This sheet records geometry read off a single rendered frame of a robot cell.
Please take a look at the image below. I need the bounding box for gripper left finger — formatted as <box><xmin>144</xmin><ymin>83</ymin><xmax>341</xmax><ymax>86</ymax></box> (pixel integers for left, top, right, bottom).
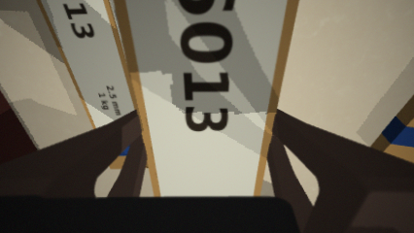
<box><xmin>0</xmin><ymin>110</ymin><xmax>148</xmax><ymax>198</ymax></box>

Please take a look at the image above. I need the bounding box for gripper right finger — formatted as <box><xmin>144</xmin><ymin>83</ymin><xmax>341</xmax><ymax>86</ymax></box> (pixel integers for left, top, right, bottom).
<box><xmin>267</xmin><ymin>109</ymin><xmax>414</xmax><ymax>233</ymax></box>

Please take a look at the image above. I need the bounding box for dark red low platform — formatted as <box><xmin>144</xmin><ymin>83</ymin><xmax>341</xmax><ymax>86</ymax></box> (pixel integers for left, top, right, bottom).
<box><xmin>0</xmin><ymin>90</ymin><xmax>38</xmax><ymax>164</ymax></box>

